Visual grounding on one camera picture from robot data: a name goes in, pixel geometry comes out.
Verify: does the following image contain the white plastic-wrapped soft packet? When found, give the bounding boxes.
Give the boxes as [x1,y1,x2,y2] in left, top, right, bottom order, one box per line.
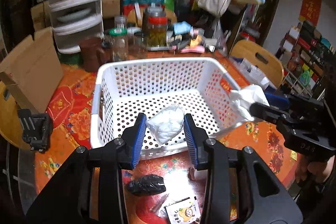
[146,105,184,145]

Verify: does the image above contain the black plastic-wrapped bundle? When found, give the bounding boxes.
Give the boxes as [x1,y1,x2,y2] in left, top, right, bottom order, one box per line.
[126,174,166,197]

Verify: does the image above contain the red-lid pickle jar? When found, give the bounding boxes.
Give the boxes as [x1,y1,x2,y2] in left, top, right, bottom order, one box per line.
[142,6,168,51]

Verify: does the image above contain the brown cardboard box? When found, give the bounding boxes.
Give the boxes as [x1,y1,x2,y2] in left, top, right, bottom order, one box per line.
[1,27,63,113]

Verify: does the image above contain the wooden chair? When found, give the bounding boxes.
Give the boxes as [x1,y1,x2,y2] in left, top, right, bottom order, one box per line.
[230,40,284,88]
[0,82,30,150]

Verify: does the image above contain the red floral tablecloth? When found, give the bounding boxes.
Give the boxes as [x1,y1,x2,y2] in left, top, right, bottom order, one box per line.
[34,52,300,224]

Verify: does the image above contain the left wooden chair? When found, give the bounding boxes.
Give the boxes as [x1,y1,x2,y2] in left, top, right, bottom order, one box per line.
[0,82,30,150]

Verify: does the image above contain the wooden chair back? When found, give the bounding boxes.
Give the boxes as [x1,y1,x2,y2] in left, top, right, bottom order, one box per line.
[230,40,284,88]

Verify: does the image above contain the white cartoon tissue packet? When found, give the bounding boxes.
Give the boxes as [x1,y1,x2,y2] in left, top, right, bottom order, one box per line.
[165,196,201,224]

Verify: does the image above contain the brown ceramic mug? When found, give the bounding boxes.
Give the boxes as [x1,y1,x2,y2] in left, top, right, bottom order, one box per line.
[79,37,110,72]

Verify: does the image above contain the white perforated plastic basket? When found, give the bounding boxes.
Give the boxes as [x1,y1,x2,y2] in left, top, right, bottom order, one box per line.
[90,57,244,148]

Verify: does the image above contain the shelf with boxes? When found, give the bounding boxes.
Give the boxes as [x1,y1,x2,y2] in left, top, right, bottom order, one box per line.
[276,20,335,100]

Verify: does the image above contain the person's right hand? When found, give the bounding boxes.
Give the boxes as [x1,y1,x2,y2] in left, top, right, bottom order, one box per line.
[295,154,335,192]

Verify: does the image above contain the green-lid glass jar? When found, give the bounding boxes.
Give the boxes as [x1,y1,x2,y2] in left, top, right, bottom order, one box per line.
[109,28,129,61]

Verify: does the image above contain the red wall couplet poster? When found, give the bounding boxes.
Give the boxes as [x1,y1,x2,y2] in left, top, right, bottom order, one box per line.
[298,0,322,27]

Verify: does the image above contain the black mount device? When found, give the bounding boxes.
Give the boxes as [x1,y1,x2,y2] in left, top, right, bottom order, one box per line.
[17,109,54,153]

